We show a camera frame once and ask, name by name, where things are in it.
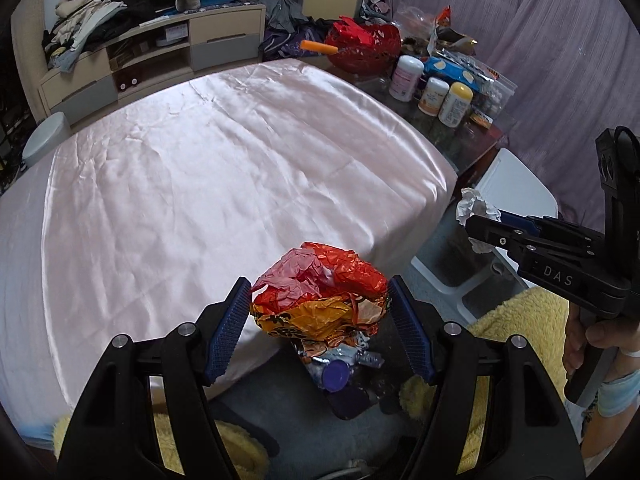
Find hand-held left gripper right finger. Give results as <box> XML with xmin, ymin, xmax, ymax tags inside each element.
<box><xmin>387</xmin><ymin>276</ymin><xmax>586</xmax><ymax>480</ymax></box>

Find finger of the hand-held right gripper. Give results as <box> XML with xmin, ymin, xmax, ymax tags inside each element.
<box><xmin>464</xmin><ymin>213</ymin><xmax>592</xmax><ymax>262</ymax></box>
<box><xmin>497</xmin><ymin>211</ymin><xmax>585</xmax><ymax>241</ymax></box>

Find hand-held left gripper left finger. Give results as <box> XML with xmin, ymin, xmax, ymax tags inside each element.
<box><xmin>57</xmin><ymin>276</ymin><xmax>252</xmax><ymax>480</ymax></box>

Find silver foil packet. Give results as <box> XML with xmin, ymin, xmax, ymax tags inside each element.
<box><xmin>345</xmin><ymin>346</ymin><xmax>387</xmax><ymax>370</ymax></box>

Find white tissue paper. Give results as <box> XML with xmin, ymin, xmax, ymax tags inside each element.
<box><xmin>454</xmin><ymin>187</ymin><xmax>503</xmax><ymax>254</ymax></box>

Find purple round lid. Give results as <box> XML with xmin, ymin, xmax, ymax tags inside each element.
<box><xmin>321</xmin><ymin>359</ymin><xmax>351</xmax><ymax>392</ymax></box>

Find dark trash bin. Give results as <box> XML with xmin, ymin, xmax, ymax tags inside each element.
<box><xmin>299</xmin><ymin>339</ymin><xmax>402</xmax><ymax>422</ymax></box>

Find orange foil snack wrapper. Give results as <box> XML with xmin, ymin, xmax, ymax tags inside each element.
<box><xmin>251</xmin><ymin>241</ymin><xmax>390</xmax><ymax>357</ymax></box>

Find person's right forearm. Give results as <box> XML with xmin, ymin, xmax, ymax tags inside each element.
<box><xmin>579</xmin><ymin>347</ymin><xmax>640</xmax><ymax>463</ymax></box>

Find person's right hand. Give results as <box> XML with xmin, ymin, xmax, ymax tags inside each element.
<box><xmin>563</xmin><ymin>304</ymin><xmax>640</xmax><ymax>362</ymax></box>

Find yellow fleece garment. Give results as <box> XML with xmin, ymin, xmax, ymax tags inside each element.
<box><xmin>52</xmin><ymin>287</ymin><xmax>577</xmax><ymax>480</ymax></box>

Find yellow capped white bottle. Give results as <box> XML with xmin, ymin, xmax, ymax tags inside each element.
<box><xmin>438</xmin><ymin>81</ymin><xmax>474</xmax><ymax>129</ymax></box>

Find clear zip bag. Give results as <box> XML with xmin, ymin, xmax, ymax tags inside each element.
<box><xmin>440</xmin><ymin>49</ymin><xmax>519</xmax><ymax>117</ymax></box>

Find white bottle orange label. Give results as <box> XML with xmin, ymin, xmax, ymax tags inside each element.
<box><xmin>417</xmin><ymin>77</ymin><xmax>450</xmax><ymax>116</ymax></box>

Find purple curtain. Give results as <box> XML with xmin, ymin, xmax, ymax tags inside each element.
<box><xmin>364</xmin><ymin>0</ymin><xmax>640</xmax><ymax>242</ymax></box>

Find pink satin tablecloth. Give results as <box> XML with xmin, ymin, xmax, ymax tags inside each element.
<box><xmin>0</xmin><ymin>57</ymin><xmax>459</xmax><ymax>442</ymax></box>

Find blue snack bag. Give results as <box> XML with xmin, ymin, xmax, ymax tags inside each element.
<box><xmin>423</xmin><ymin>56</ymin><xmax>484</xmax><ymax>94</ymax></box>

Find white bottle pink label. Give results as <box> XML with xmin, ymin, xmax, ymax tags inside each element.
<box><xmin>388</xmin><ymin>54</ymin><xmax>425</xmax><ymax>102</ymax></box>

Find clear plastic bag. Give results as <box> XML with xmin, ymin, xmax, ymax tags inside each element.
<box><xmin>394</xmin><ymin>4</ymin><xmax>442</xmax><ymax>42</ymax></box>

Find red openwork basket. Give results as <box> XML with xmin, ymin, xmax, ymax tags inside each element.
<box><xmin>324</xmin><ymin>15</ymin><xmax>403</xmax><ymax>75</ymax></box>

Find beige television cabinet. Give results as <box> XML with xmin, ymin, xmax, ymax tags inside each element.
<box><xmin>38</xmin><ymin>3</ymin><xmax>268</xmax><ymax>127</ymax></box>

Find grey crumpled clothes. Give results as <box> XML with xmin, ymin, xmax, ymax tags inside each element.
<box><xmin>259</xmin><ymin>0</ymin><xmax>327</xmax><ymax>62</ymax></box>

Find pile of folded clothes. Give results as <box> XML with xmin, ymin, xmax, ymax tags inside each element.
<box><xmin>42</xmin><ymin>0</ymin><xmax>157</xmax><ymax>69</ymax></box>

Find orange foam handle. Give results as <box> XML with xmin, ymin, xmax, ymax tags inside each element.
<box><xmin>300</xmin><ymin>39</ymin><xmax>340</xmax><ymax>55</ymax></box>

